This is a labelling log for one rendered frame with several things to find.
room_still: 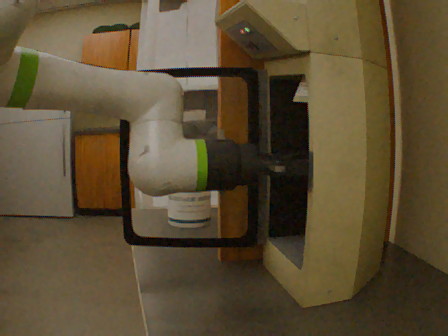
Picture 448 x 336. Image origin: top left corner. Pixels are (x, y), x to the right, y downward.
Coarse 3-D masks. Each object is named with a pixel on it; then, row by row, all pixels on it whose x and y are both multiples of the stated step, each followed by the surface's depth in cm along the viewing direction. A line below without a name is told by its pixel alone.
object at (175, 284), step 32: (160, 256) 131; (192, 256) 133; (384, 256) 123; (160, 288) 107; (192, 288) 108; (224, 288) 109; (256, 288) 108; (384, 288) 100; (416, 288) 96; (160, 320) 89; (192, 320) 90; (224, 320) 90; (256, 320) 90; (288, 320) 89; (320, 320) 87; (352, 320) 85; (384, 320) 82; (416, 320) 79
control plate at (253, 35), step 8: (240, 24) 100; (248, 24) 96; (232, 32) 110; (240, 32) 105; (248, 32) 101; (256, 32) 97; (240, 40) 112; (248, 40) 107; (256, 40) 102; (264, 40) 97; (264, 48) 103; (272, 48) 98
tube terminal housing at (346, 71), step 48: (288, 0) 96; (336, 0) 88; (336, 48) 89; (384, 48) 105; (336, 96) 90; (384, 96) 103; (336, 144) 91; (384, 144) 104; (336, 192) 92; (384, 192) 106; (336, 240) 93; (288, 288) 104; (336, 288) 95
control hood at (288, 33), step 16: (256, 0) 85; (272, 0) 86; (224, 16) 104; (240, 16) 95; (256, 16) 88; (272, 16) 86; (288, 16) 86; (304, 16) 87; (224, 32) 116; (272, 32) 89; (288, 32) 87; (304, 32) 87; (288, 48) 90; (304, 48) 88
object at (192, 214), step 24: (192, 96) 118; (216, 96) 118; (240, 96) 119; (192, 120) 119; (216, 120) 119; (240, 120) 119; (192, 192) 121; (216, 192) 121; (240, 192) 121; (144, 216) 121; (168, 216) 121; (192, 216) 121; (216, 216) 122; (240, 216) 122
